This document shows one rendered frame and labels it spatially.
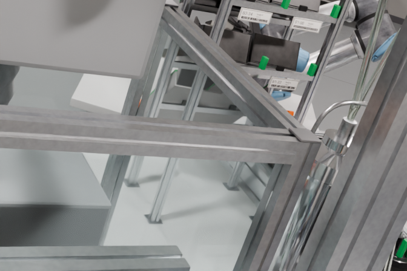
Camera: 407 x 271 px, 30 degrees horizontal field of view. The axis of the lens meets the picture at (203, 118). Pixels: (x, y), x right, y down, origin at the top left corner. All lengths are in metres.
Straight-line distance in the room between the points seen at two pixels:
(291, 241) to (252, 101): 0.37
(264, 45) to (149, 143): 1.16
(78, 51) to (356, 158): 0.33
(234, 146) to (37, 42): 0.24
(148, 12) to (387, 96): 0.27
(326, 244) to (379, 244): 0.07
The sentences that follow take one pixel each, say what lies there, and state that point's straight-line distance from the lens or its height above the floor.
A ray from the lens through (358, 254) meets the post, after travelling 0.92.
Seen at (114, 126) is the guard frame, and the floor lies 1.55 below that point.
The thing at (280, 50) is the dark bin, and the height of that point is 1.34.
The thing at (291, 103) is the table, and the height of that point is 0.86.
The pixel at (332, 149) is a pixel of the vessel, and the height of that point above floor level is 1.43.
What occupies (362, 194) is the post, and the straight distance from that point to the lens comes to 0.86.
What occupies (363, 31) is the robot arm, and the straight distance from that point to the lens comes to 2.72.
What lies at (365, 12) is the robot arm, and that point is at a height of 1.35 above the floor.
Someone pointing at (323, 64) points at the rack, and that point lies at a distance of 1.95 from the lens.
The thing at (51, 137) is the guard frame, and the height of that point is 1.53.
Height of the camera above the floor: 1.87
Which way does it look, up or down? 23 degrees down
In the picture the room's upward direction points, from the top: 19 degrees clockwise
